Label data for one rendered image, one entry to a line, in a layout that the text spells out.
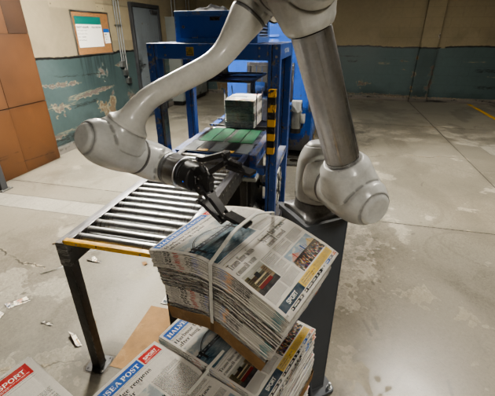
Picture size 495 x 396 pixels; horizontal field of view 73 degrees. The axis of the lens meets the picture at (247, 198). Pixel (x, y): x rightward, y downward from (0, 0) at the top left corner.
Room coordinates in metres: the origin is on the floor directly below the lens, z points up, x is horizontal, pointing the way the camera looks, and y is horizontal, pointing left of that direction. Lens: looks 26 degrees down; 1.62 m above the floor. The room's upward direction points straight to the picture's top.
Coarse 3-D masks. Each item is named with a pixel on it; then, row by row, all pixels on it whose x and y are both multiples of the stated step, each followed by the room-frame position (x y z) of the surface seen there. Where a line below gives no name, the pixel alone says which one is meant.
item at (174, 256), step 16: (240, 208) 0.90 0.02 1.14; (192, 224) 0.85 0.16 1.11; (208, 224) 0.82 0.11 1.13; (224, 224) 0.81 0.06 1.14; (176, 240) 0.76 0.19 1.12; (192, 240) 0.73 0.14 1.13; (208, 240) 0.72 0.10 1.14; (160, 256) 0.71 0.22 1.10; (176, 256) 0.68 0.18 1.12; (192, 256) 0.65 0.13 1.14; (160, 272) 0.73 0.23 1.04; (176, 272) 0.69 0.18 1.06; (192, 272) 0.65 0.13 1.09; (176, 288) 0.70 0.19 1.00; (192, 288) 0.66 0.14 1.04; (176, 304) 0.70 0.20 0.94; (192, 304) 0.67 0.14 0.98
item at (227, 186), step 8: (240, 160) 2.26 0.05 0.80; (248, 160) 2.37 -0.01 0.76; (232, 176) 1.97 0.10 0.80; (240, 176) 2.14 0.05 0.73; (224, 184) 1.85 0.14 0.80; (232, 184) 1.93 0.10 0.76; (216, 192) 1.73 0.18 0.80; (224, 192) 1.78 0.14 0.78; (232, 192) 1.93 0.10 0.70; (224, 200) 1.77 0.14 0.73; (200, 208) 1.54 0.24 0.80
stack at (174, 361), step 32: (160, 352) 0.64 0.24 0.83; (192, 352) 0.64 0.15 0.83; (224, 352) 0.64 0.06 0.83; (288, 352) 0.64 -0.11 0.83; (128, 384) 0.55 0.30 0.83; (160, 384) 0.55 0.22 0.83; (192, 384) 0.55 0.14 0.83; (224, 384) 0.55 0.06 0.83; (256, 384) 0.55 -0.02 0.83; (288, 384) 0.58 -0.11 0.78
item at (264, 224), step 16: (256, 224) 0.80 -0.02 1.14; (272, 224) 0.80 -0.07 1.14; (224, 240) 0.71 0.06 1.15; (240, 240) 0.72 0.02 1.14; (256, 240) 0.72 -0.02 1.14; (208, 256) 0.65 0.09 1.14; (224, 256) 0.65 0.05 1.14; (240, 256) 0.65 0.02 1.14; (224, 272) 0.60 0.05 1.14; (208, 288) 0.63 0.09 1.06; (208, 304) 0.64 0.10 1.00
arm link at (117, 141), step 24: (240, 24) 0.96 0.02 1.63; (216, 48) 0.96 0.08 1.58; (240, 48) 0.98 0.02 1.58; (192, 72) 0.90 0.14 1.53; (216, 72) 0.95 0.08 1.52; (144, 96) 0.82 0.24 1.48; (168, 96) 0.85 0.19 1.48; (96, 120) 0.76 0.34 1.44; (120, 120) 0.78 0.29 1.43; (144, 120) 0.81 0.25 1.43; (96, 144) 0.72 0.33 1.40; (120, 144) 0.75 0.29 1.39; (144, 144) 0.81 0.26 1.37; (120, 168) 0.77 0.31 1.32
